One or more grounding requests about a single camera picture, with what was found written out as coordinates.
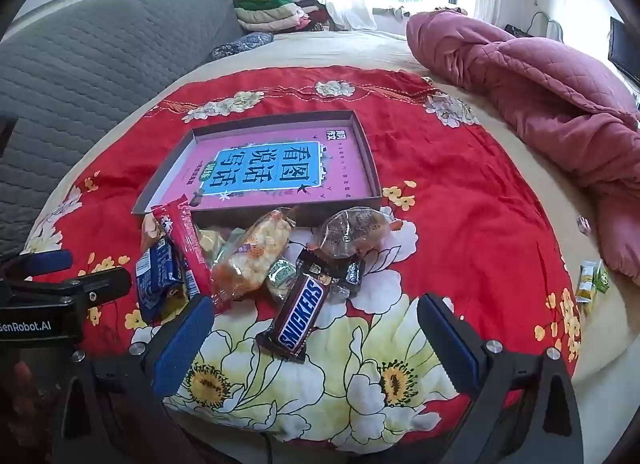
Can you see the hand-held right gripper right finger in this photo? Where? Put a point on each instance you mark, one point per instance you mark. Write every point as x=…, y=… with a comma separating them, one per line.
x=447, y=344

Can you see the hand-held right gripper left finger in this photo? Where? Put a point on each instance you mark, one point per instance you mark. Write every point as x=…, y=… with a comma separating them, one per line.
x=182, y=349

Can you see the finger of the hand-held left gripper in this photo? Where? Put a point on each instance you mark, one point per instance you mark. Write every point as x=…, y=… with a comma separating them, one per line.
x=45, y=262
x=100, y=285

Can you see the blue snack packet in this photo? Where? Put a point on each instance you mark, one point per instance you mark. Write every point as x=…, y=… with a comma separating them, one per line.
x=155, y=276

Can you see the red snack packet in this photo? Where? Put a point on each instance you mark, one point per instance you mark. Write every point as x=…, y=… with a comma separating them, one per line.
x=187, y=249

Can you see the brown chocolate bar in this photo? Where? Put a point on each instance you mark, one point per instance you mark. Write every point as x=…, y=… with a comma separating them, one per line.
x=295, y=319

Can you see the puffed rice bar packet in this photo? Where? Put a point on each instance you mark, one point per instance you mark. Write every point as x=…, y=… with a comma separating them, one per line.
x=255, y=254

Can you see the round biscuit packet green label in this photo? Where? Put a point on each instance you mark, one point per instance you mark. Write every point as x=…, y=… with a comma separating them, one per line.
x=280, y=275

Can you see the round brown cake packet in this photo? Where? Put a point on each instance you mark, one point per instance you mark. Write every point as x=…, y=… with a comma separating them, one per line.
x=350, y=231

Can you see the dark brown chocolate packet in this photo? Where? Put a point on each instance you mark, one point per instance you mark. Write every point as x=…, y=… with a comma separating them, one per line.
x=315, y=264

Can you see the grey box with pink print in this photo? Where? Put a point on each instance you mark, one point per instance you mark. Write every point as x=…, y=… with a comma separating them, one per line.
x=280, y=179

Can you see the pale yellow snack packet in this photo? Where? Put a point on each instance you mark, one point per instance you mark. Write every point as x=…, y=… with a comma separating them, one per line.
x=210, y=241

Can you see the small dark candy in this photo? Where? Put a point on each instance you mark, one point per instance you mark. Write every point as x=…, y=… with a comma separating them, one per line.
x=353, y=274

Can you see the red floral cloth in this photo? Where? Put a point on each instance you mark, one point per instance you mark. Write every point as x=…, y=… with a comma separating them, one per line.
x=450, y=224

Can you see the small silver candy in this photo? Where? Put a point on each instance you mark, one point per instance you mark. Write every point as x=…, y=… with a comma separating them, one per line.
x=338, y=293

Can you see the dark wooden furniture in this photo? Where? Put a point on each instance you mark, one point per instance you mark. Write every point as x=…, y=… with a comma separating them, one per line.
x=6, y=134

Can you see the small yellow green packet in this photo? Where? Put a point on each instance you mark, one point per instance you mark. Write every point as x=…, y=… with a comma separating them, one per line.
x=602, y=276
x=585, y=284

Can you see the small wrapped candy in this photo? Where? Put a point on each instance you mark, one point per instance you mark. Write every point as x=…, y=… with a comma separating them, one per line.
x=583, y=224

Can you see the grey quilted cover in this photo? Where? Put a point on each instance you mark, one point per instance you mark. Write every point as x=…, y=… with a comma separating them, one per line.
x=100, y=74

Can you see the pink quilt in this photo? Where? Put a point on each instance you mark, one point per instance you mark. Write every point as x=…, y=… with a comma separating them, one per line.
x=525, y=79

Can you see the dark blue patterned pillow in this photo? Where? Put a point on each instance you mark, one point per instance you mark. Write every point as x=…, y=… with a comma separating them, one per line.
x=240, y=44

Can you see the stack of folded clothes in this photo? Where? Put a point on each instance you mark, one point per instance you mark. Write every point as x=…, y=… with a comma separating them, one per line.
x=265, y=9

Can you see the black device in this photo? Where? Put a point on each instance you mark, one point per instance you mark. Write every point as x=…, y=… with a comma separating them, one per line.
x=517, y=30

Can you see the black monitor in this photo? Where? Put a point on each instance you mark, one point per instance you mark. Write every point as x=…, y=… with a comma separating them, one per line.
x=625, y=52

